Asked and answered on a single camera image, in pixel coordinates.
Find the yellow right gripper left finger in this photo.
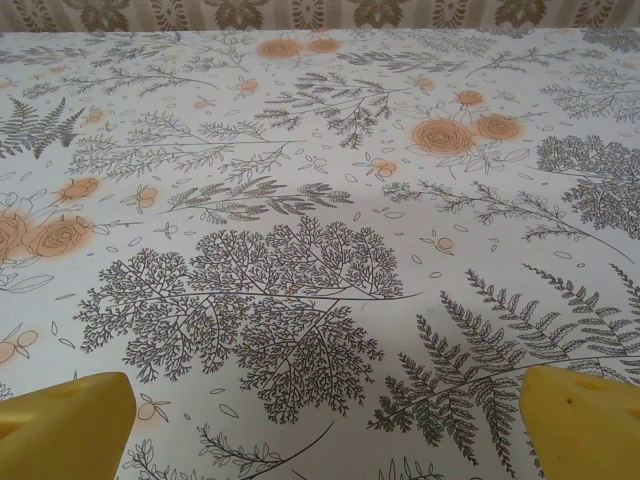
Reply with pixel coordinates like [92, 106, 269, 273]
[0, 370, 138, 480]

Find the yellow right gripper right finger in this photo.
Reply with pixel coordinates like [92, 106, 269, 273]
[519, 364, 640, 480]

